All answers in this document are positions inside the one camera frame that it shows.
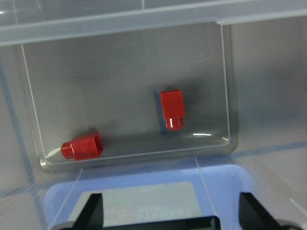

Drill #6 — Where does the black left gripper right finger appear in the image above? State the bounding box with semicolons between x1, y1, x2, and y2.
239;192;282;230

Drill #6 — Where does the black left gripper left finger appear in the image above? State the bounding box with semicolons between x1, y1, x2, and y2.
76;193;104;230

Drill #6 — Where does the red block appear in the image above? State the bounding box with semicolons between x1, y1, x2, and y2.
160;90;186;131
60;133;103;161

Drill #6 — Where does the blue plastic tray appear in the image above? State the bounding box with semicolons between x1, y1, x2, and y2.
45;164;253;230

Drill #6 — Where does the clear plastic storage box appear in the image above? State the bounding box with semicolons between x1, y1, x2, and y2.
0;0;307;230

